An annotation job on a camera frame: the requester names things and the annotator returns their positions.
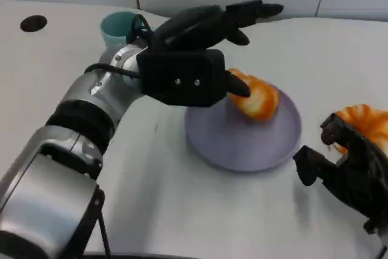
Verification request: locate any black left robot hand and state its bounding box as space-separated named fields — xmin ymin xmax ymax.
xmin=150 ymin=0 xmax=285 ymax=98

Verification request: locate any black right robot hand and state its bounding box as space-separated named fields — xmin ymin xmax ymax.
xmin=292 ymin=112 xmax=388 ymax=235

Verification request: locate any orange toy bread roll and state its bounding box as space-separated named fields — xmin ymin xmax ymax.
xmin=335 ymin=104 xmax=388 ymax=154
xmin=227 ymin=68 xmax=279 ymax=123

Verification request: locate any pale green mug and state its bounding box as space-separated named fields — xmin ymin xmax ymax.
xmin=100 ymin=12 xmax=158 ymax=89

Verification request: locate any lilac plate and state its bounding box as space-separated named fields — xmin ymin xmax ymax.
xmin=184 ymin=87 xmax=303 ymax=173

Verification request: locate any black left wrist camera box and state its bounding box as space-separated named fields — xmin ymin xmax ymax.
xmin=136 ymin=49 xmax=227 ymax=108

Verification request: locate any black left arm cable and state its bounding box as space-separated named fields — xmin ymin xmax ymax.
xmin=84 ymin=14 xmax=157 ymax=78

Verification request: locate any black table cable grommet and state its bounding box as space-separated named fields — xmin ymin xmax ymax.
xmin=19 ymin=15 xmax=48 ymax=33

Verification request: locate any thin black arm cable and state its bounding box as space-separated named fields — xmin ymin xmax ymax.
xmin=95 ymin=184 xmax=112 ymax=257

